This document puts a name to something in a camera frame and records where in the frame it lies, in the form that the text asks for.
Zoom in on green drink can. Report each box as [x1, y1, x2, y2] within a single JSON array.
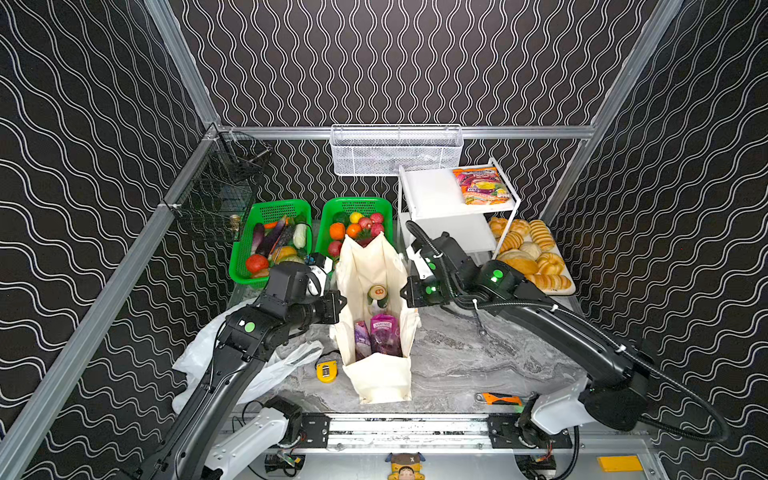
[[367, 285, 389, 311]]

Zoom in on purple snack pouch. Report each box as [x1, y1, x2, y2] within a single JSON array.
[[369, 314, 402, 357]]

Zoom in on white plastic grocery bag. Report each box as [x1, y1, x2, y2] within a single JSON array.
[[172, 298, 323, 415]]

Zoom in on cream canvas tote bag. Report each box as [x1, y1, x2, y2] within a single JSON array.
[[330, 235, 421, 404]]

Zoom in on purple Fox's candy bag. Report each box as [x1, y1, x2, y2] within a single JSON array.
[[354, 321, 373, 361]]

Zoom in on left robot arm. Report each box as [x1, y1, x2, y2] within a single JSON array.
[[116, 253, 347, 479]]

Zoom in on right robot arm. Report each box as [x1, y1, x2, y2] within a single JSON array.
[[400, 220, 729, 446]]

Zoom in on red tomato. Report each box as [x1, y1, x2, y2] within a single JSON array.
[[245, 254, 269, 275]]

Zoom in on metal wrench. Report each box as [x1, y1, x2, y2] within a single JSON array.
[[473, 301, 487, 337]]

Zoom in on orange fruit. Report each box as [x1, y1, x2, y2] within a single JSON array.
[[329, 222, 346, 241]]

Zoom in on purple eggplant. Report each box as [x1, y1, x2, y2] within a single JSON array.
[[250, 223, 265, 255]]

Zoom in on white two-tier shelf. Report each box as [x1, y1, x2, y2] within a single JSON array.
[[397, 158, 522, 259]]

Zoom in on large round bread loaf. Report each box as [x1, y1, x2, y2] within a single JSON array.
[[504, 257, 539, 275]]

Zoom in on yellow tape measure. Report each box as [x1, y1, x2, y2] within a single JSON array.
[[315, 350, 343, 384]]

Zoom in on red apple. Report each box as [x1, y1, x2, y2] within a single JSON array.
[[370, 223, 385, 238]]

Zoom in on left green basket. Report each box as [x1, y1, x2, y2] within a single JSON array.
[[229, 199, 314, 289]]

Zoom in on green basket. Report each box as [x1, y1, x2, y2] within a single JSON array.
[[312, 197, 394, 260], [229, 199, 314, 289]]

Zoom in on orange snack bag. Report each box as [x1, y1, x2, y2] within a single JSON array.
[[452, 166, 512, 205]]

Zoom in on right green basket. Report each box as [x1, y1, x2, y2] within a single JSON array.
[[312, 197, 394, 260]]

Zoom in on white bread tray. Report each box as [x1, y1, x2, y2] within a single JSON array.
[[488, 218, 577, 297]]

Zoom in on orange utility knife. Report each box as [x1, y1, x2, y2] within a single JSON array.
[[475, 392, 523, 406]]

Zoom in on cartoon figure toy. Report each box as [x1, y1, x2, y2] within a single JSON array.
[[385, 453, 425, 480]]

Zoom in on yellow block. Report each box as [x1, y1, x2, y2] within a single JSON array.
[[597, 455, 644, 473]]

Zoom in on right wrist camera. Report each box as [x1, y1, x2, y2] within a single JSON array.
[[406, 246, 434, 280]]

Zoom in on black wire basket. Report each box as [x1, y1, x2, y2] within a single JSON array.
[[170, 131, 274, 244]]

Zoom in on metal base rail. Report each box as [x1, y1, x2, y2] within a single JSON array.
[[227, 411, 649, 454]]

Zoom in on white wire basket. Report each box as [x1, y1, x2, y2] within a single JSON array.
[[330, 124, 464, 176]]

